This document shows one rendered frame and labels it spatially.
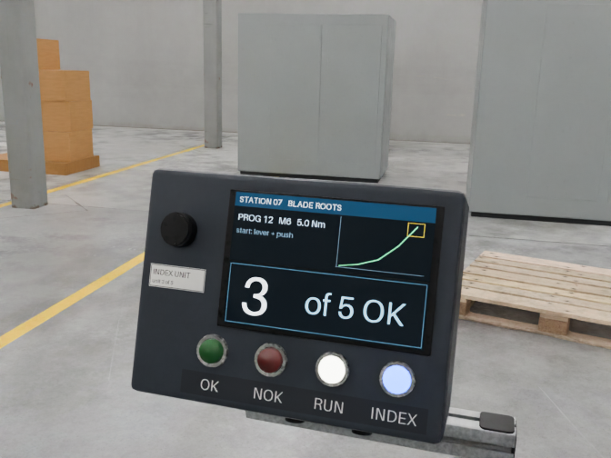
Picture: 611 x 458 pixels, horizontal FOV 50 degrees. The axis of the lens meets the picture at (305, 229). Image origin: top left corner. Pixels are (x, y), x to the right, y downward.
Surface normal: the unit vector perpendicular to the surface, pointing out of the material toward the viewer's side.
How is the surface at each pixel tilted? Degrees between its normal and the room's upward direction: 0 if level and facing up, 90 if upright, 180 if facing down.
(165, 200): 75
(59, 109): 90
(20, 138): 90
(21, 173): 90
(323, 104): 90
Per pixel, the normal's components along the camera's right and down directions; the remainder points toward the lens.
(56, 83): -0.22, 0.23
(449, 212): -0.26, -0.04
